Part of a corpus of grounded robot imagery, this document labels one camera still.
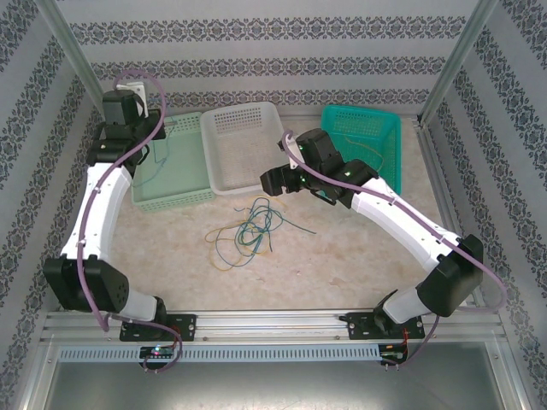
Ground grey metal shelf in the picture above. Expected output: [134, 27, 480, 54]
[25, 360, 526, 410]

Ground white plastic basket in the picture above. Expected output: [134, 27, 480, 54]
[199, 101, 291, 197]

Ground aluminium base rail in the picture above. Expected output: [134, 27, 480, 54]
[42, 310, 503, 343]

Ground aluminium frame post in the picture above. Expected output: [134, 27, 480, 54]
[33, 0, 113, 97]
[416, 0, 500, 126]

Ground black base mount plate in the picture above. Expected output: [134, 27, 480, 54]
[119, 313, 198, 343]
[344, 311, 424, 341]

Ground small circuit board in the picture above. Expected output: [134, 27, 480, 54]
[379, 341, 410, 366]
[139, 344, 177, 360]

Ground thin blue cable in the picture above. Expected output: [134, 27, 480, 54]
[132, 114, 172, 189]

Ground slotted grey cable duct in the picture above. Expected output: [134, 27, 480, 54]
[57, 344, 381, 362]

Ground thin yellow cable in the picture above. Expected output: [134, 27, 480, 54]
[344, 135, 385, 172]

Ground thin green cable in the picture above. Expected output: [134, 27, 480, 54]
[237, 196, 279, 254]

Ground teal plastic basket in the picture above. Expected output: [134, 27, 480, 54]
[320, 104, 403, 196]

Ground light green plastic basket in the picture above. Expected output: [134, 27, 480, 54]
[131, 111, 217, 214]

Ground aluminium frame side beam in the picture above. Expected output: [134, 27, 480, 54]
[416, 119, 471, 249]

